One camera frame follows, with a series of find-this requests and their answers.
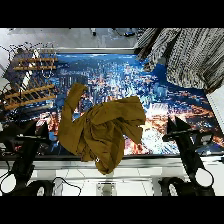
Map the black and white striped garment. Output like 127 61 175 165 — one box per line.
134 28 224 95

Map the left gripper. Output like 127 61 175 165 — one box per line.
1 120 53 148

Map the black cable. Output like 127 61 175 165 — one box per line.
52 176 83 197

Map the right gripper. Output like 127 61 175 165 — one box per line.
162 116 202 143

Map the mustard brown long-sleeved shirt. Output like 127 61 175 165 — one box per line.
57 82 147 176

